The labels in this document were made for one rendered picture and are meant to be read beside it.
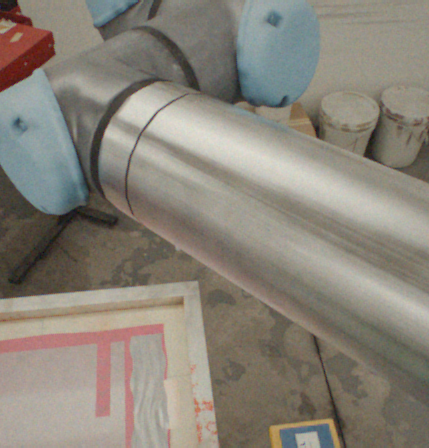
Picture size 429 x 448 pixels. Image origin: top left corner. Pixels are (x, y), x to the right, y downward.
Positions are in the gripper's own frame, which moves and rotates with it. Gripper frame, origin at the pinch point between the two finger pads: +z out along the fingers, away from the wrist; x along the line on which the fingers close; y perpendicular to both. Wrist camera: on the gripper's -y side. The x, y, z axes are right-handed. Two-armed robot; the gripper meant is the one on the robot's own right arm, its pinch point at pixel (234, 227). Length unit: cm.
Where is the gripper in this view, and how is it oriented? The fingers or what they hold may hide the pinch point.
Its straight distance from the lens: 66.4
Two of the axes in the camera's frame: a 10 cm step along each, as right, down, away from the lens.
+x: 9.5, -2.8, -1.4
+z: 2.9, 6.2, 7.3
